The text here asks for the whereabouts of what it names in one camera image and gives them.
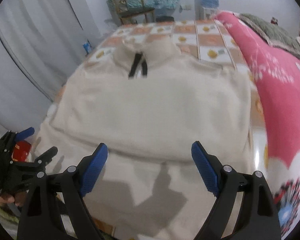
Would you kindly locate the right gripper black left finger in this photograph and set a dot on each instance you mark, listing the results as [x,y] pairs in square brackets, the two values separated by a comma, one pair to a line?
[40,216]

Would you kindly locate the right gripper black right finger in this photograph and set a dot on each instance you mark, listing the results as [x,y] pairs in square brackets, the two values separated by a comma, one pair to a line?
[257,218]

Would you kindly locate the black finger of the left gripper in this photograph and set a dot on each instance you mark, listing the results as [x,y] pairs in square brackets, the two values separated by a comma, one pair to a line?
[20,136]
[45,158]

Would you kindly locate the beige jacket with black trim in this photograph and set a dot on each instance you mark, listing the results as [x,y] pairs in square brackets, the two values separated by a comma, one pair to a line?
[149,103]

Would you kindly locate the person's left hand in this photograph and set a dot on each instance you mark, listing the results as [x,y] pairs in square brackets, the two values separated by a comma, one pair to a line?
[18,199]

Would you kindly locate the red gift bag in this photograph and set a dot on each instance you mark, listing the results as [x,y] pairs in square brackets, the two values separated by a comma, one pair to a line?
[21,151]

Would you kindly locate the white curtain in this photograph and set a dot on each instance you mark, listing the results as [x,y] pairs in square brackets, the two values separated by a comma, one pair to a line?
[41,45]

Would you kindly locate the small blue white box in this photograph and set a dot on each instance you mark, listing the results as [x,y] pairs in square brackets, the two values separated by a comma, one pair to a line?
[87,47]

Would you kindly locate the pink floral blanket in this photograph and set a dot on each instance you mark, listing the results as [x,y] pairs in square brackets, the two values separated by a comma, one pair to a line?
[276,74]

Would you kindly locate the wooden chair with dark seat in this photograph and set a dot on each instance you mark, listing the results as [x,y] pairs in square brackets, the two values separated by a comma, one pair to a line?
[126,12]

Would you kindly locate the grey lace-edged pillow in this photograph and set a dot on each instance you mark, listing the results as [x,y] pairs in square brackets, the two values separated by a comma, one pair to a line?
[274,35]

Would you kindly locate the black waste bin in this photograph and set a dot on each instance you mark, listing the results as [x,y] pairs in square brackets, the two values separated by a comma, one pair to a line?
[161,19]

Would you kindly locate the orange white patterned bed sheet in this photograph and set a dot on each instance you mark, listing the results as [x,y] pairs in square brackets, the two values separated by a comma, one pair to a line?
[204,40]

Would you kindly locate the white water dispenser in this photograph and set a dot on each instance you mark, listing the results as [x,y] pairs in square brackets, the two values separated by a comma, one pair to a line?
[203,13]

